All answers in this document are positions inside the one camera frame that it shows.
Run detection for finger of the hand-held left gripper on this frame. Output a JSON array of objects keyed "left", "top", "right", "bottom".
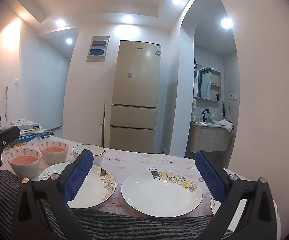
[{"left": 0, "top": 126, "right": 20, "bottom": 153}]

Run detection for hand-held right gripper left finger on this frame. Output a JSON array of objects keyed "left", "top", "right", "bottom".
[{"left": 12, "top": 149, "right": 95, "bottom": 240}]

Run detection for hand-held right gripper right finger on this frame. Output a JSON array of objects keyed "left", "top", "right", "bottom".
[{"left": 194, "top": 150, "right": 277, "bottom": 240}]

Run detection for white plate with black lettering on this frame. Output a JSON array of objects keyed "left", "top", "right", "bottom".
[{"left": 38, "top": 162, "right": 116, "bottom": 209}]

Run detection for white cat print plate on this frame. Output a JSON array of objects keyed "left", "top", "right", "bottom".
[
  {"left": 211, "top": 196, "right": 222, "bottom": 217},
  {"left": 121, "top": 170, "right": 203, "bottom": 218}
]

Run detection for blue book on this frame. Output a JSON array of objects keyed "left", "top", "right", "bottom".
[{"left": 9, "top": 130, "right": 51, "bottom": 145}]

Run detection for white bowl with dark rim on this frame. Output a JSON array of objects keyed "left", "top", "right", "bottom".
[{"left": 72, "top": 144, "right": 105, "bottom": 166}]

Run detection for pink carrot print bowl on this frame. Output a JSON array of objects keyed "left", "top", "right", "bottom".
[
  {"left": 39, "top": 141, "right": 69, "bottom": 165},
  {"left": 6, "top": 148, "right": 42, "bottom": 178}
]

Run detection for beige vanity cabinet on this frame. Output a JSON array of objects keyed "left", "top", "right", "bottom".
[{"left": 190, "top": 121, "right": 231, "bottom": 153}]

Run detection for white towel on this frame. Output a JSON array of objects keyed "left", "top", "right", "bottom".
[{"left": 218, "top": 119, "right": 233, "bottom": 132}]

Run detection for pink cartoon print tablecloth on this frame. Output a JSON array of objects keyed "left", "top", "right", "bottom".
[{"left": 3, "top": 136, "right": 282, "bottom": 233}]

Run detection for grey striped cloth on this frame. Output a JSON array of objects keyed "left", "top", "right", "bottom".
[{"left": 0, "top": 170, "right": 235, "bottom": 240}]

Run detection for bathroom mirror cabinet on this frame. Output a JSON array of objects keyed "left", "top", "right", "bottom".
[{"left": 197, "top": 64, "right": 222, "bottom": 102}]

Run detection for beige refrigerator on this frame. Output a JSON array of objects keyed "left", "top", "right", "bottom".
[{"left": 109, "top": 40, "right": 162, "bottom": 154}]

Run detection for black cable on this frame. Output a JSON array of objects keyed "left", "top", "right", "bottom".
[{"left": 228, "top": 99, "right": 235, "bottom": 140}]

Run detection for grey wall panel blue screens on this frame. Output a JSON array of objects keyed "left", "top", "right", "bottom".
[{"left": 86, "top": 35, "right": 109, "bottom": 62}]

